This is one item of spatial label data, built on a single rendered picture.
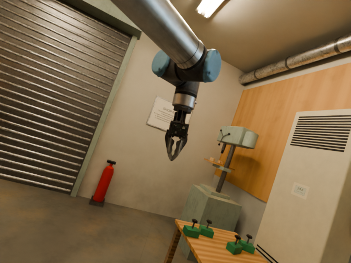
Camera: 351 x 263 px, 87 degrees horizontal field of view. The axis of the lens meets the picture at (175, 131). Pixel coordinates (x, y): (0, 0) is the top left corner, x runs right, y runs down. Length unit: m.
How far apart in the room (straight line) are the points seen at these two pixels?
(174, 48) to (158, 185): 2.64
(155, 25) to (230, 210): 2.17
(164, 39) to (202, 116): 2.65
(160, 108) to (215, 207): 1.56
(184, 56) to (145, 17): 0.13
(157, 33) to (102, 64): 2.43
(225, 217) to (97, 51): 2.64
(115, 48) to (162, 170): 1.88
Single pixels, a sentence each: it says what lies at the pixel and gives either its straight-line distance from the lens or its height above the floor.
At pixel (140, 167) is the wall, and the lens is 2.87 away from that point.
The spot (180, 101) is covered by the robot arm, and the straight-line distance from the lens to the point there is 0.70.
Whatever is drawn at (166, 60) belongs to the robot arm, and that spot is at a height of 1.37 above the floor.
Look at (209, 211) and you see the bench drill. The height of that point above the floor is 0.56.
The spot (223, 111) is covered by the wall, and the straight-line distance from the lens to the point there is 3.26.
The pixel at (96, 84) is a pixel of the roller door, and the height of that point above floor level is 1.51.
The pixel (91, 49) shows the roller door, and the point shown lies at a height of 1.92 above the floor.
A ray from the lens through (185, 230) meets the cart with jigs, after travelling 1.54.
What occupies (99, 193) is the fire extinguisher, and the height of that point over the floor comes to 0.16.
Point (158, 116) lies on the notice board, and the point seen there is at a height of 1.43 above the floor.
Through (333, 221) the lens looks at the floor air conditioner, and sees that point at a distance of 1.69.
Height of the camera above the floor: 1.13
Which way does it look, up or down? 3 degrees up
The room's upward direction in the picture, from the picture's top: 20 degrees clockwise
